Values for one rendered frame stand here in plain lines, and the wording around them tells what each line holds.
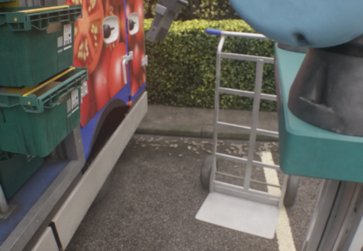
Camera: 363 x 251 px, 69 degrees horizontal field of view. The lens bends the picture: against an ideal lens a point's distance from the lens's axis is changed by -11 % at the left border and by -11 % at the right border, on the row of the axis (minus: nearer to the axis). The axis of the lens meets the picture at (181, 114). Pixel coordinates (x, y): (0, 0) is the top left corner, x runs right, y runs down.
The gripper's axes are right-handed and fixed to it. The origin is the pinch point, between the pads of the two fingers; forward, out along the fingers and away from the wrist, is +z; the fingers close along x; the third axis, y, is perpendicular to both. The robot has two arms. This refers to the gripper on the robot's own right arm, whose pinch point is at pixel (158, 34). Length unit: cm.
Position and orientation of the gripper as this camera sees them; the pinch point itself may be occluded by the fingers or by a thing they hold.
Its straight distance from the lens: 89.9
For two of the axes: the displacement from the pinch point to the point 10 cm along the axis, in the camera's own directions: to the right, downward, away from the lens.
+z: -4.1, 8.6, 3.0
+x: 1.5, -2.7, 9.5
